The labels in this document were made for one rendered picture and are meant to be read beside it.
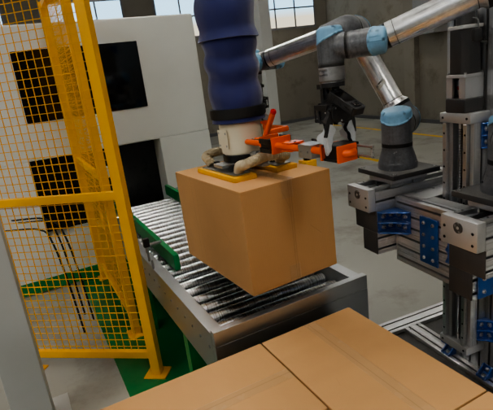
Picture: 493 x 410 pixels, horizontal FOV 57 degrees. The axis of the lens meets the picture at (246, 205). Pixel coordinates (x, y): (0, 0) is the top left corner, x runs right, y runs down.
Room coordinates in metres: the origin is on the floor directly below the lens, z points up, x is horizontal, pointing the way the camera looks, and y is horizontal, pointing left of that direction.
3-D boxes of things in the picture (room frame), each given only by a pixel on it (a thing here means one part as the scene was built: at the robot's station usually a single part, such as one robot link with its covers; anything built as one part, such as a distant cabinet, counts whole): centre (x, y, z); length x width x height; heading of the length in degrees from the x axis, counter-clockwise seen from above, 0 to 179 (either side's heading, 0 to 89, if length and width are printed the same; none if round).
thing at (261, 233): (1.87, -0.02, 0.88); 0.60 x 0.40 x 0.40; 28
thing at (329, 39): (1.37, -0.30, 1.51); 0.09 x 0.08 x 0.11; 67
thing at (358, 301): (1.58, -0.14, 0.48); 0.70 x 0.03 x 0.15; 115
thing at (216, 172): (1.83, 0.07, 1.10); 0.34 x 0.10 x 0.05; 28
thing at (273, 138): (1.66, -0.13, 1.21); 0.10 x 0.08 x 0.06; 118
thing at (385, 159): (1.77, -0.62, 1.09); 0.15 x 0.15 x 0.10
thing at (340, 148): (1.35, -0.29, 1.21); 0.08 x 0.07 x 0.05; 28
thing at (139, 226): (2.85, 0.76, 0.60); 1.60 x 0.11 x 0.09; 25
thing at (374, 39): (1.35, -0.39, 1.51); 0.11 x 0.11 x 0.08; 67
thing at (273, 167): (1.92, -0.10, 1.10); 0.34 x 0.10 x 0.05; 28
